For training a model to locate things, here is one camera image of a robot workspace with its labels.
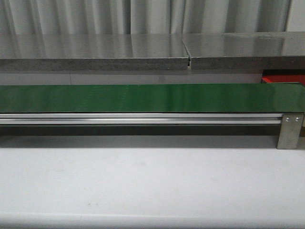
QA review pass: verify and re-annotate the green conveyor belt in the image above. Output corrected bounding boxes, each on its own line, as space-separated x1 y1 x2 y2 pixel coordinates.
0 83 305 113

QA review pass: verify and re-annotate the red plastic tray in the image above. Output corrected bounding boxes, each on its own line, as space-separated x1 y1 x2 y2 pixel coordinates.
262 74 305 85

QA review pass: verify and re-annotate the grey stone counter right slab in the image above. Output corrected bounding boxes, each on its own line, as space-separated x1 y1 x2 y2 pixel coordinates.
182 32 305 70

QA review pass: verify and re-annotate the grey stone counter slab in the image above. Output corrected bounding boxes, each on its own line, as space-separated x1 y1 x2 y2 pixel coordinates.
0 34 189 72
182 32 305 70

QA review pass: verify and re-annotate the grey stone counter left slab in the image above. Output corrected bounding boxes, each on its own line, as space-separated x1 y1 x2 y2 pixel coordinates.
0 34 189 72

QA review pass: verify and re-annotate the grey pleated curtain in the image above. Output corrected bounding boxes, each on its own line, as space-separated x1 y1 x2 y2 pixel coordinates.
0 0 291 35

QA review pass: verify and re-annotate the steel conveyor support bracket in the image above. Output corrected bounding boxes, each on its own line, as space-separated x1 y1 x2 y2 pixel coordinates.
277 113 304 149

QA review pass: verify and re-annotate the aluminium conveyor frame rail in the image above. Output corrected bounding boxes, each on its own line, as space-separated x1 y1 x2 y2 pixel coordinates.
0 113 283 125

